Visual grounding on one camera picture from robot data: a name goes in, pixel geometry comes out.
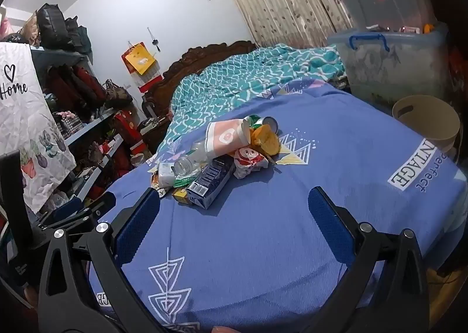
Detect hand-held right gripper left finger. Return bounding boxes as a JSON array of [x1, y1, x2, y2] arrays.
[[37, 187, 183, 333]]

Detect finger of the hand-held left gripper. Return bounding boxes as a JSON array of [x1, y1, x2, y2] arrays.
[[37, 211, 94, 243], [38, 192, 117, 230]]

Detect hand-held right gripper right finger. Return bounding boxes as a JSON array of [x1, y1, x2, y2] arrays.
[[308, 186, 430, 333]]

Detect small yellow packet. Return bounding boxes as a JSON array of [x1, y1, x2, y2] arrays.
[[172, 187, 191, 205]]

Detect white green packet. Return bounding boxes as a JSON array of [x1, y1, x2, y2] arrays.
[[152, 162, 200, 189]]

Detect clear plastic bottle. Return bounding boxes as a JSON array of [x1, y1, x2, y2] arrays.
[[173, 139, 216, 176]]

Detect dark blue carton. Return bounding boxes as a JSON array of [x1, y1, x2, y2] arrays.
[[186, 156, 235, 210]]

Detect white red wrapper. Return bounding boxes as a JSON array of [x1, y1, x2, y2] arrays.
[[232, 146, 269, 179]]

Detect pink paper cup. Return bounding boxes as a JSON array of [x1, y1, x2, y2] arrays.
[[205, 118, 253, 154]]

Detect beige waste bin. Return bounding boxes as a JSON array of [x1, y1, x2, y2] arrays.
[[392, 95, 460, 153]]

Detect blue printed bedsheet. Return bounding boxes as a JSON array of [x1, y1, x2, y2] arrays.
[[88, 79, 468, 333]]

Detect white printed cloth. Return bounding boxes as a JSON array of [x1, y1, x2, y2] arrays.
[[0, 42, 77, 214]]

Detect red bag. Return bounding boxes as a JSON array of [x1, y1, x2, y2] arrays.
[[113, 110, 145, 153]]

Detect brown handbag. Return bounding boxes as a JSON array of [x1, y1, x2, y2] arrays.
[[104, 79, 133, 109]]

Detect red clothes pile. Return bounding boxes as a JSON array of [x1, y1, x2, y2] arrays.
[[46, 64, 106, 114]]

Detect crushed green can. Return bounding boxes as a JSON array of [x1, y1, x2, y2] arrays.
[[243, 115, 280, 134]]

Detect grey shelf unit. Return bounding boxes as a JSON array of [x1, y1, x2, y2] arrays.
[[29, 46, 125, 206]]

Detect yellow paper bag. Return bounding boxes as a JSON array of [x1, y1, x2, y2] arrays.
[[122, 42, 157, 75]]

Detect teal patterned blanket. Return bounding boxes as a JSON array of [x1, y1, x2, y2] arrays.
[[155, 44, 346, 158]]

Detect dark green bag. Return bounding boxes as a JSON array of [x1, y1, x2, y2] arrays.
[[65, 16, 92, 54]]

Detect clear plastic storage bins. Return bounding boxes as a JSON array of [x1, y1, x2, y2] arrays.
[[326, 22, 452, 107]]

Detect carved wooden headboard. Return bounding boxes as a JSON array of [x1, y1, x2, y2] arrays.
[[144, 40, 257, 125]]

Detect black bag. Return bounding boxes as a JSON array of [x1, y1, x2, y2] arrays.
[[37, 3, 70, 49]]

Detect hanging keys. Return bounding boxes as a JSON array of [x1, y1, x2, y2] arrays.
[[147, 27, 161, 52]]

